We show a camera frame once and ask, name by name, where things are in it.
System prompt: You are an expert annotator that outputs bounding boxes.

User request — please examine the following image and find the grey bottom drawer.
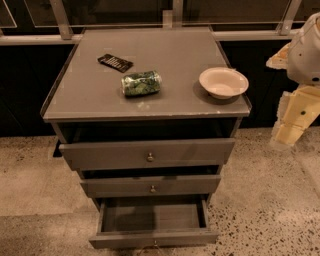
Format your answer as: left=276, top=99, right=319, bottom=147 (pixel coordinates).
left=90, top=195, right=218, bottom=249

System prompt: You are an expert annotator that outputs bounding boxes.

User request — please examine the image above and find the grey drawer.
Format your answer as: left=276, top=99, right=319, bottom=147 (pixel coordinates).
left=90, top=195, right=218, bottom=249
left=59, top=138, right=235, bottom=170
left=81, top=175, right=221, bottom=198

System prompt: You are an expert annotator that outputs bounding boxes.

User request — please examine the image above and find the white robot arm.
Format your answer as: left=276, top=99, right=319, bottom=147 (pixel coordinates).
left=266, top=13, right=320, bottom=150

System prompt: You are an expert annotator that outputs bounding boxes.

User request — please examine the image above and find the grey middle drawer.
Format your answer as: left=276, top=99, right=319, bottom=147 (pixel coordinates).
left=81, top=175, right=221, bottom=198

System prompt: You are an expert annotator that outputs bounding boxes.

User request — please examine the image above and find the grey top drawer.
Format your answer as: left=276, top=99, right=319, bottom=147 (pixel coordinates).
left=59, top=138, right=235, bottom=170

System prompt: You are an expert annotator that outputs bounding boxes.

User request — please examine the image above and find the grey drawer cabinet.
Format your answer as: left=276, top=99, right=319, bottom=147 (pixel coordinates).
left=39, top=27, right=253, bottom=214

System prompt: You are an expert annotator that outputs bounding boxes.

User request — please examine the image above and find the white bowl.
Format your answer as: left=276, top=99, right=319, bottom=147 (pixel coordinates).
left=199, top=67, right=249, bottom=99

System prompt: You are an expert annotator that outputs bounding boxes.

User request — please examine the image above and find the green crushed can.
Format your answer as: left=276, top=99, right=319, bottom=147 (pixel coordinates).
left=121, top=70, right=162, bottom=97

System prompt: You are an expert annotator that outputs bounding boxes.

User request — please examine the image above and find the black chocolate bar packet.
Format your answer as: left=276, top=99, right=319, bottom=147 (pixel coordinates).
left=97, top=54, right=133, bottom=73

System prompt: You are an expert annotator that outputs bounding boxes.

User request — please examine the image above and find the metal railing frame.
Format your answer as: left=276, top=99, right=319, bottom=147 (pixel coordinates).
left=0, top=0, right=320, bottom=46

